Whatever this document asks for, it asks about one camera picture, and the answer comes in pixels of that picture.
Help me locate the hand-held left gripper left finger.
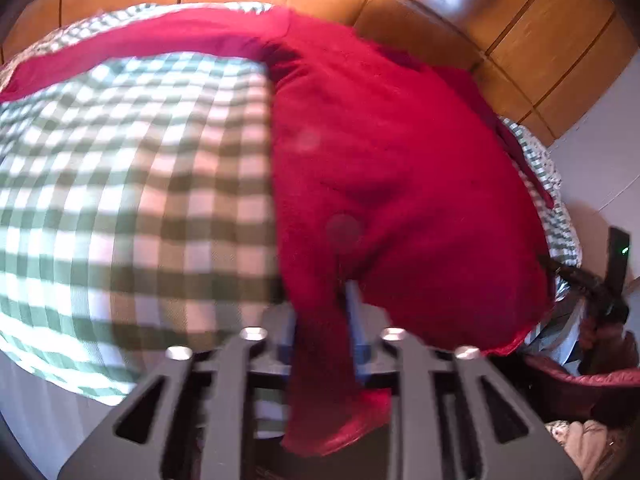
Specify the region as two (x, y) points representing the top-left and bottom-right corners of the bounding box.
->
(57, 306), (297, 480)

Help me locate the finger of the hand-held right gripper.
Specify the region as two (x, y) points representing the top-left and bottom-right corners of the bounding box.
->
(539, 254), (603, 293)

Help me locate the red shirt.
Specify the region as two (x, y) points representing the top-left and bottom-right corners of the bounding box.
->
(0, 5), (557, 458)

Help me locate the person's right hand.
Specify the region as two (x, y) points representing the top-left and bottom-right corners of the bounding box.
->
(579, 317), (629, 362)

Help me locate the green checked bedsheet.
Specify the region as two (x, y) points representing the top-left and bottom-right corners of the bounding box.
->
(0, 2), (583, 436)

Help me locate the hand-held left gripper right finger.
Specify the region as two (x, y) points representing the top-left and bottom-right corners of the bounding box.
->
(344, 280), (583, 480)

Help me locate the beige cloth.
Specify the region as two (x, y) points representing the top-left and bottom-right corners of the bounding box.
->
(545, 417), (632, 480)

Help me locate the wooden wardrobe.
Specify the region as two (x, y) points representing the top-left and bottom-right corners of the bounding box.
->
(0, 0), (632, 148)

